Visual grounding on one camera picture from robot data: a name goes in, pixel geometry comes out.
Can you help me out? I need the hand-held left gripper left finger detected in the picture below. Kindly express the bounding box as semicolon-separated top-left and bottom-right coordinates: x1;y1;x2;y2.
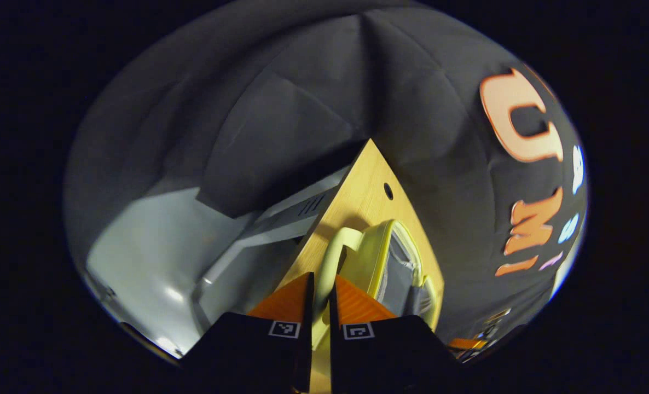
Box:
180;272;315;394

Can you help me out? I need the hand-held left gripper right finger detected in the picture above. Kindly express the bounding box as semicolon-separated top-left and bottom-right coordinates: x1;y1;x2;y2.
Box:
329;275;463;394

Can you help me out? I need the pale yellow suitcase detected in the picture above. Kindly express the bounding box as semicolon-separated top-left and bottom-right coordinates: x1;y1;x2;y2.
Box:
311;219;445;351

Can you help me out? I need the grey vented panel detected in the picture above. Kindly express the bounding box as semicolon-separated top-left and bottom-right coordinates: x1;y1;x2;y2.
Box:
193;164;355;329

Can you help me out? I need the black backdrop cloth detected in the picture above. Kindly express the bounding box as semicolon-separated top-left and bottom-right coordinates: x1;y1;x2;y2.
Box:
65;0;588;356

